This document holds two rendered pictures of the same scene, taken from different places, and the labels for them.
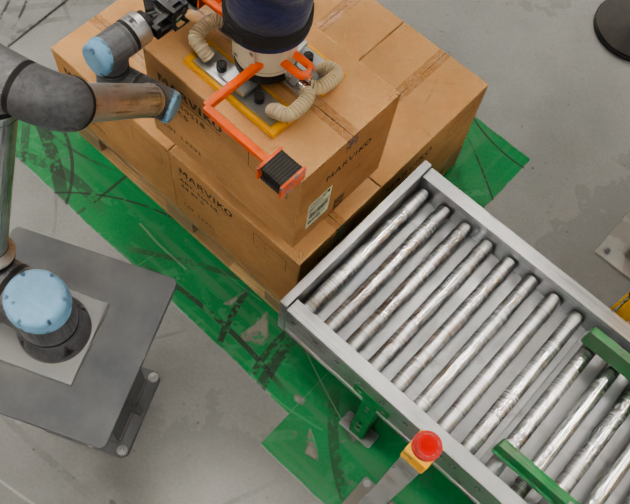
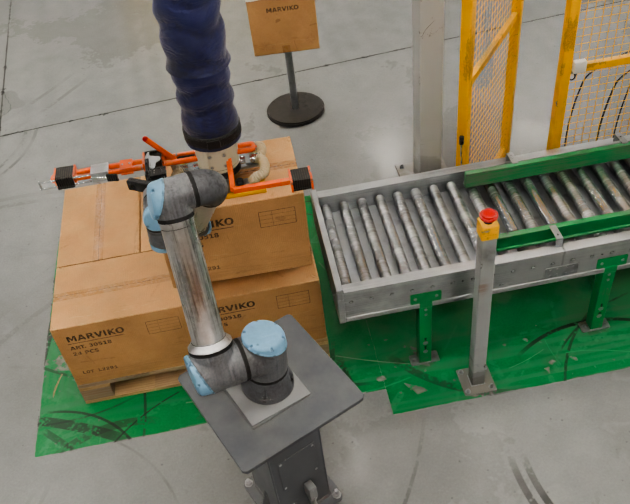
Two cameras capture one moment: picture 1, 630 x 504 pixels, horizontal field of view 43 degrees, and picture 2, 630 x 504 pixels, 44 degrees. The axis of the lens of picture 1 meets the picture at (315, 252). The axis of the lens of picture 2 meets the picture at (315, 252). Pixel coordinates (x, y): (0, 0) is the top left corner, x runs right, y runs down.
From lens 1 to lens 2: 1.76 m
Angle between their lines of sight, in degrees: 30
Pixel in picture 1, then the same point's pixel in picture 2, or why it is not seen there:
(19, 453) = not seen: outside the picture
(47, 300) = (270, 330)
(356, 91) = (271, 150)
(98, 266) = not seen: hidden behind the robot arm
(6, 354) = (262, 414)
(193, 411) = (342, 440)
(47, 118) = (219, 188)
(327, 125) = (280, 169)
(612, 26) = (285, 116)
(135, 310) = (290, 341)
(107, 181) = (138, 405)
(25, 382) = (288, 417)
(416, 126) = not seen: hidden behind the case
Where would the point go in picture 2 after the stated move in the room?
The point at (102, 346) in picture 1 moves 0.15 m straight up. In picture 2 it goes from (299, 367) to (294, 341)
